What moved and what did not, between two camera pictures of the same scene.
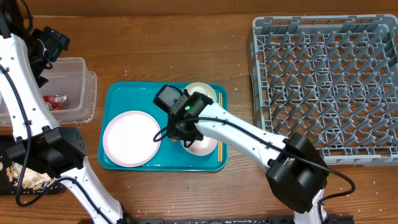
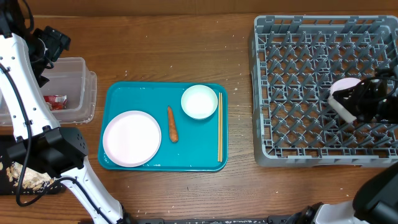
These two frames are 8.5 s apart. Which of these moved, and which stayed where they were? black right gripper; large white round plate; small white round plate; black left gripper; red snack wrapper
Moved: small white round plate; black right gripper
Stayed: red snack wrapper; black left gripper; large white round plate
